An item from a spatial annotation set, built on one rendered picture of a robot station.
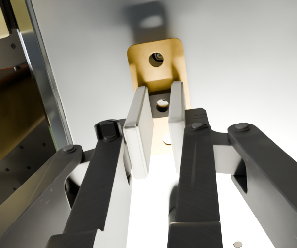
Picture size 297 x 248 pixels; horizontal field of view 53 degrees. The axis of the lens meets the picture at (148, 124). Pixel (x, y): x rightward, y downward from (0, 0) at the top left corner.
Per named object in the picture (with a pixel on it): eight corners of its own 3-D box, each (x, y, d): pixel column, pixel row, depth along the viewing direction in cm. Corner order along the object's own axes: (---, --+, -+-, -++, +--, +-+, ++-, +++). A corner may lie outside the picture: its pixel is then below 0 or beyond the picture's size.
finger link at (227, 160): (185, 151, 12) (260, 143, 12) (183, 108, 17) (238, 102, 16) (189, 181, 13) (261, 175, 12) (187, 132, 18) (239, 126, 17)
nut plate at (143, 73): (195, 148, 23) (197, 156, 22) (147, 154, 23) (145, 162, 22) (181, 36, 20) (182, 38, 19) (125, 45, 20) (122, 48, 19)
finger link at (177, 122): (167, 121, 14) (183, 119, 14) (171, 81, 20) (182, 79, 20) (176, 176, 15) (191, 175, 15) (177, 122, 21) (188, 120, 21)
